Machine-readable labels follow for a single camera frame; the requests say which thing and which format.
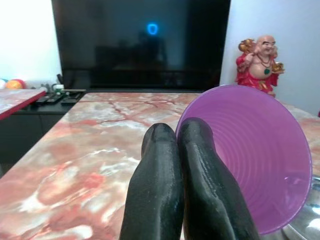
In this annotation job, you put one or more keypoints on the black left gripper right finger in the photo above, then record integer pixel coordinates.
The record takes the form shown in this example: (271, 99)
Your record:
(212, 190)

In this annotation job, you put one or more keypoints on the black low tv cabinet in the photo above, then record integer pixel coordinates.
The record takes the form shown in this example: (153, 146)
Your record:
(32, 120)

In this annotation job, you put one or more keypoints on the silver metal bowl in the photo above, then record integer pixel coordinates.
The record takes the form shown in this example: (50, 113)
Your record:
(306, 215)

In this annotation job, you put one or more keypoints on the laughing Buddha statue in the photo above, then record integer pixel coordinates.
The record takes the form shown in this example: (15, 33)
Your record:
(261, 65)

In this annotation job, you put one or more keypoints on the white green ball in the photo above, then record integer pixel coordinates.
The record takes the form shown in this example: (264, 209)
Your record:
(2, 84)

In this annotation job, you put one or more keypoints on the black flat screen television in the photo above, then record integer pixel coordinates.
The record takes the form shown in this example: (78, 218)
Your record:
(140, 42)

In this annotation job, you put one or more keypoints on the small white green box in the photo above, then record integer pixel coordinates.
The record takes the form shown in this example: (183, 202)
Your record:
(59, 87)

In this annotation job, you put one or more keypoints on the purple plastic bowl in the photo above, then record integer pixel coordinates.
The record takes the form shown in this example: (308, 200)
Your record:
(260, 155)

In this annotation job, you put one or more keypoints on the red edged marble board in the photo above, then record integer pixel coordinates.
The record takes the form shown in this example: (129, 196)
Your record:
(17, 100)

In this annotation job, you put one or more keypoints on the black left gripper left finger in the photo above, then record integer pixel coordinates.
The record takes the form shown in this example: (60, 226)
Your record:
(155, 185)

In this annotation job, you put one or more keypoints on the black remote control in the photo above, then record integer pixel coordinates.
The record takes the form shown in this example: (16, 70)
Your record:
(53, 99)
(42, 99)
(70, 98)

